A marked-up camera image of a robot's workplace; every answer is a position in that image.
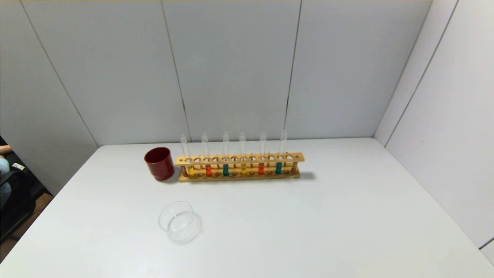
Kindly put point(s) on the red pigment test tube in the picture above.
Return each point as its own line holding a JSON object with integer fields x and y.
{"x": 261, "y": 168}
{"x": 208, "y": 170}

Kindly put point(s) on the yellow pigment test tube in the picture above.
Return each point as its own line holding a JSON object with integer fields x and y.
{"x": 190, "y": 170}
{"x": 243, "y": 170}

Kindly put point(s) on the wooden test tube rack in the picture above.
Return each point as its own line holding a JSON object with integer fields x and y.
{"x": 251, "y": 163}

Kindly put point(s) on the teal pigment test tube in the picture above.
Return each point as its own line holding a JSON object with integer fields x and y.
{"x": 225, "y": 170}
{"x": 278, "y": 168}

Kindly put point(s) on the dark red cup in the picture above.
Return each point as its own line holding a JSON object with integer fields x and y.
{"x": 159, "y": 164}

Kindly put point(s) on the clear glass beaker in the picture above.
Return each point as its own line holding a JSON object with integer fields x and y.
{"x": 179, "y": 231}

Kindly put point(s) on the black chair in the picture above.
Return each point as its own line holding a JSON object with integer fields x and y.
{"x": 19, "y": 200}

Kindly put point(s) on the seated person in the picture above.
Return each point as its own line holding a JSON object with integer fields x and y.
{"x": 3, "y": 166}

